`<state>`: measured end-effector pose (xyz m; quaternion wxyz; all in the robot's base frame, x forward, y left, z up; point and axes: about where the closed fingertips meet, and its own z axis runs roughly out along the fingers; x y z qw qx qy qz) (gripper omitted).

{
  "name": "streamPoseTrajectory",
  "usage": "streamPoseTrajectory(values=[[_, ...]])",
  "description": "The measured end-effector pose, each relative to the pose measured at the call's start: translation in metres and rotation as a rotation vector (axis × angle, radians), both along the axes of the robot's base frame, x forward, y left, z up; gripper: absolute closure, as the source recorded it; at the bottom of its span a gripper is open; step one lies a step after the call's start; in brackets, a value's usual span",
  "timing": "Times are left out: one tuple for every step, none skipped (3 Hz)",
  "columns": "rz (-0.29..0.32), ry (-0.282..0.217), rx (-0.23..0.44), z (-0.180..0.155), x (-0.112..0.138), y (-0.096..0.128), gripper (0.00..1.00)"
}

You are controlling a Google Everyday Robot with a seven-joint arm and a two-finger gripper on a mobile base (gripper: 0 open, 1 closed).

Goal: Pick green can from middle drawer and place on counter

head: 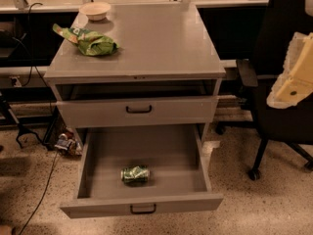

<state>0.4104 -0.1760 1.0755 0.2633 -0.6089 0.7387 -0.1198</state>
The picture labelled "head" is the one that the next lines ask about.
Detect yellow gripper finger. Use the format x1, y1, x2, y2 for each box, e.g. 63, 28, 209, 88
266, 32, 313, 109

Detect green soda can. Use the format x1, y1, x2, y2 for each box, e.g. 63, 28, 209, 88
120, 165, 150, 184

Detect grey drawer cabinet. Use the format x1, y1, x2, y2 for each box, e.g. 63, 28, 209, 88
45, 3, 225, 143

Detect open grey bottom drawer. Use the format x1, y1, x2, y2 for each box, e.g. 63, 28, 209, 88
61, 124, 223, 218

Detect closed grey upper drawer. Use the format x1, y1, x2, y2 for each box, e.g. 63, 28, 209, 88
57, 96, 217, 128

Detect black office chair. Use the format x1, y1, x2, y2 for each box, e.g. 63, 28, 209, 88
216, 0, 313, 180

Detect green chip bag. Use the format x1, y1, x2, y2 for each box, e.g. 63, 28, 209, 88
53, 23, 119, 57

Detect small items on floor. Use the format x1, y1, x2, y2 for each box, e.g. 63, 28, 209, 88
55, 128, 82, 156

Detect black floor cable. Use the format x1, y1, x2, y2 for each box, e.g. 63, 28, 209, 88
18, 149, 62, 235

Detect black power cable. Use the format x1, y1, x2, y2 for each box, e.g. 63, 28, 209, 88
13, 2, 55, 113

